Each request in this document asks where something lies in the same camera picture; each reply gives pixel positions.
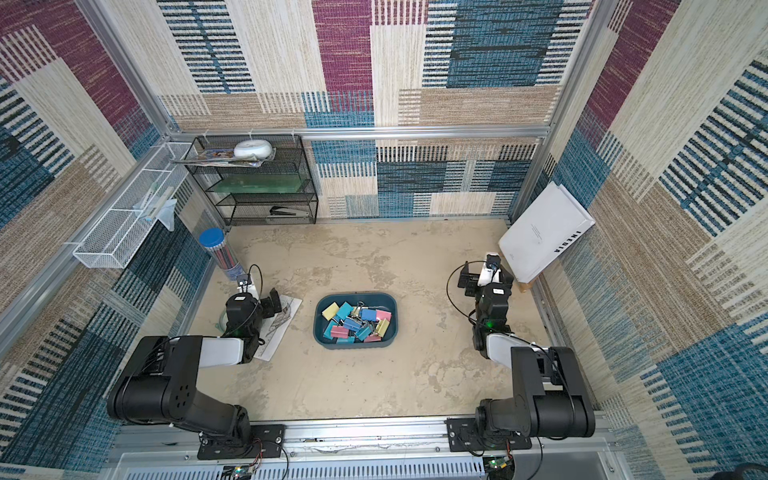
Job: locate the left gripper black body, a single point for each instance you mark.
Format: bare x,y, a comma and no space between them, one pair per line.
262,311

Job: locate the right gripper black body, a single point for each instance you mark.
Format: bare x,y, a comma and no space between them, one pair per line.
471,281

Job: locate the yellow binder clip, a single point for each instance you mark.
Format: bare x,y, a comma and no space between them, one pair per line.
382,327
330,312

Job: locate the teal plastic storage box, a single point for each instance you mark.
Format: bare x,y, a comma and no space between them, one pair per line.
359,300

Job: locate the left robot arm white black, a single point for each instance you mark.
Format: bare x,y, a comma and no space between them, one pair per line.
158,385

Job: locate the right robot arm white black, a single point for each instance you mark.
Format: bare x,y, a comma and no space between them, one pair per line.
550,397

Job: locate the white binder folder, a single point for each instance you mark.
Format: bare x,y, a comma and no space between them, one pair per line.
553,221

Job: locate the white packaged item flat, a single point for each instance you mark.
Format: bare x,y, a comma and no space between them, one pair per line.
274,328

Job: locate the clear tube of coloured pencils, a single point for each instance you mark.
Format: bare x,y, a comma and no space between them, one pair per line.
214,241

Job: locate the black stapler on shelf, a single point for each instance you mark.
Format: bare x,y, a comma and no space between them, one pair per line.
283,211

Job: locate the green tray on shelf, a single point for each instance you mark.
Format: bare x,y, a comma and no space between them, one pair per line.
260,184

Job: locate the black mesh shelf rack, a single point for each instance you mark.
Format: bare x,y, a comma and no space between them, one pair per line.
289,157

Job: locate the magazine on shelf top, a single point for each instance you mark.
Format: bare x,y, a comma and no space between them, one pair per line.
217,158

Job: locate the white round device on shelf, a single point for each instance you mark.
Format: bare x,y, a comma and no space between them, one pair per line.
253,149

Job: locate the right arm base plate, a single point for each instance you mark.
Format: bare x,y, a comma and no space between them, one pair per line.
464,435

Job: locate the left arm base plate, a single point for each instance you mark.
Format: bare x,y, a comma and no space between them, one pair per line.
263,440

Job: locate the white wire wall basket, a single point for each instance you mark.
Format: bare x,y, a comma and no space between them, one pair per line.
120,231

